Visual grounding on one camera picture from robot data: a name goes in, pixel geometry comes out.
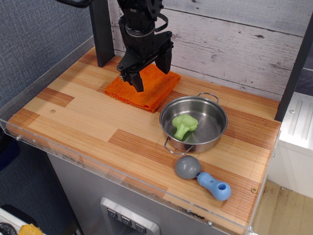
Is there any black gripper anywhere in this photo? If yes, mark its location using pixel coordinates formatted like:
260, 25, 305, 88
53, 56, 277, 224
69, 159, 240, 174
117, 19, 174, 93

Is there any orange cloth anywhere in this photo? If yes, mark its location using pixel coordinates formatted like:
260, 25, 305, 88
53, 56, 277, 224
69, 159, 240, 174
104, 64, 181, 113

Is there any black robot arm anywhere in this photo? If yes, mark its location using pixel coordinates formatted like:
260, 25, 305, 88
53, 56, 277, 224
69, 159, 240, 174
117, 0, 174, 93

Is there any yellow cloth piece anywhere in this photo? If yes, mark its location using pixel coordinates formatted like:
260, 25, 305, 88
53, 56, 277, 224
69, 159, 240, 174
18, 224, 43, 235

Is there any green toy broccoli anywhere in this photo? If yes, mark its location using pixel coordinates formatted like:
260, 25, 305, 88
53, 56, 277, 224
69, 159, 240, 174
172, 114, 199, 140

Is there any stainless steel pot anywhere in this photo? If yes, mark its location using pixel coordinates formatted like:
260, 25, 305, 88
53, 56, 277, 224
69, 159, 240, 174
159, 92, 228, 155

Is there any grey and blue toy ladle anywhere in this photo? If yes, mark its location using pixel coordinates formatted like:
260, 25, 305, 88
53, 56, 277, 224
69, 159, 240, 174
175, 155, 232, 201

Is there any clear acrylic table guard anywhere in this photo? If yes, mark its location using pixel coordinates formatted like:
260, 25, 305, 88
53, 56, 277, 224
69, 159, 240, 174
0, 35, 282, 235

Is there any silver button panel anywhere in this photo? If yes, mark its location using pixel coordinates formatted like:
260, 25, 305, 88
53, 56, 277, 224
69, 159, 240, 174
100, 197, 160, 235

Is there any dark grey left post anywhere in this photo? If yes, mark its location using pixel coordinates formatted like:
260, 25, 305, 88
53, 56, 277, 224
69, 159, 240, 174
89, 0, 115, 67

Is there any dark grey post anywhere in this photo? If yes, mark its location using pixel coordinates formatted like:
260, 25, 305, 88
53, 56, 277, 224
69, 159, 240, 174
275, 15, 313, 122
89, 0, 115, 67

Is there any dark grey right post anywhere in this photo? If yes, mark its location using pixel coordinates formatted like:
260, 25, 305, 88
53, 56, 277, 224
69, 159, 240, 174
275, 15, 313, 122

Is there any white aluminium rail block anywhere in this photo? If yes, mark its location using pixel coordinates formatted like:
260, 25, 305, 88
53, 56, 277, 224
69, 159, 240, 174
268, 92, 313, 198

